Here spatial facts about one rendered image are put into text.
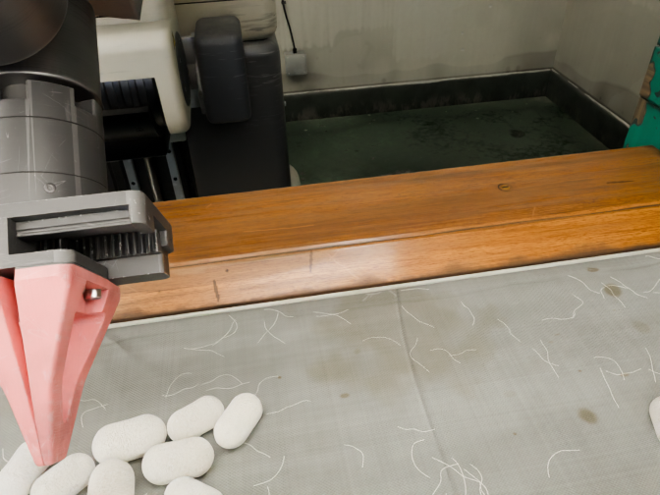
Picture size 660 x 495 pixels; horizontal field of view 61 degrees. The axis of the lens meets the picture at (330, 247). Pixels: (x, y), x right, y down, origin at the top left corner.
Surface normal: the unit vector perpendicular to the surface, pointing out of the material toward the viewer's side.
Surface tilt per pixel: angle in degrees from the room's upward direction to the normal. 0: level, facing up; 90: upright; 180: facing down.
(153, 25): 8
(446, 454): 0
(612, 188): 0
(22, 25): 124
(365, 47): 90
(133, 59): 98
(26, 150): 43
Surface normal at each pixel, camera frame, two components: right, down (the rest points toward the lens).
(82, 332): 0.02, -0.54
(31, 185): 0.37, -0.22
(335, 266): 0.10, -0.14
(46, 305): 0.13, 0.17
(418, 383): -0.03, -0.79
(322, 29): 0.15, 0.61
